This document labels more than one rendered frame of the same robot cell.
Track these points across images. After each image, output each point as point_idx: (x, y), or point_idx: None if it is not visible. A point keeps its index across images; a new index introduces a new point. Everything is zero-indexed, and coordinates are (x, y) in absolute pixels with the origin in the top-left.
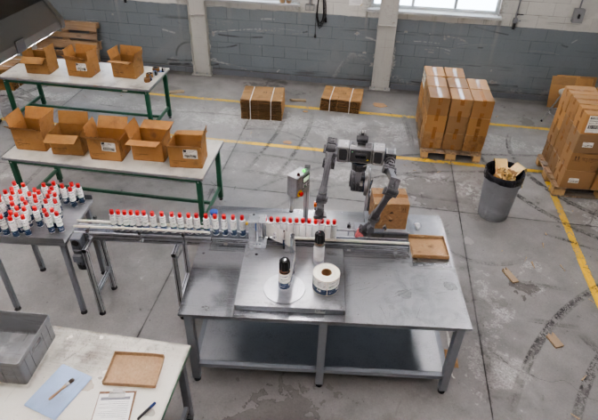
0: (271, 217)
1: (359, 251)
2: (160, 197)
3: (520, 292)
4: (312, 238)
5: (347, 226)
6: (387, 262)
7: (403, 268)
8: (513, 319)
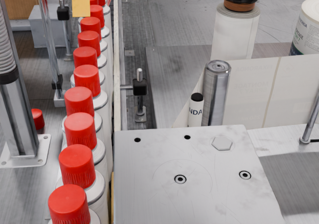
0: (76, 152)
1: (131, 38)
2: None
3: None
4: (119, 92)
5: (68, 13)
6: (164, 9)
7: None
8: None
